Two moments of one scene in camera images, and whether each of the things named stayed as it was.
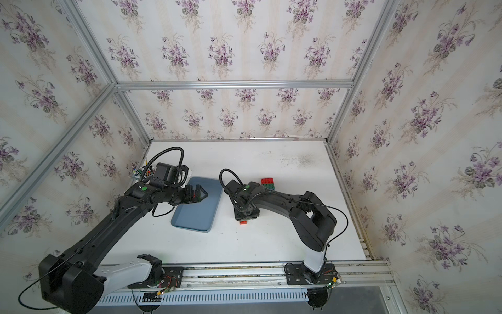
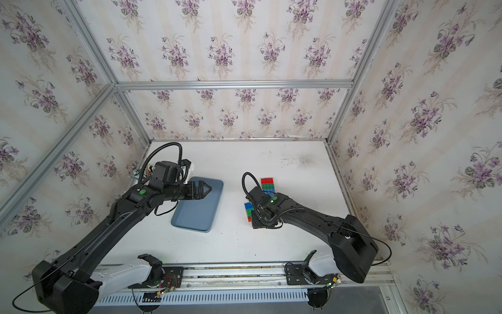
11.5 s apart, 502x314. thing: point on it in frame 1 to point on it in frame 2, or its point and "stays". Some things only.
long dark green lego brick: [270, 186] stays
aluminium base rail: [259, 284] stays
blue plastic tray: [200, 216] stays
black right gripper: [238, 216] to [255, 224]
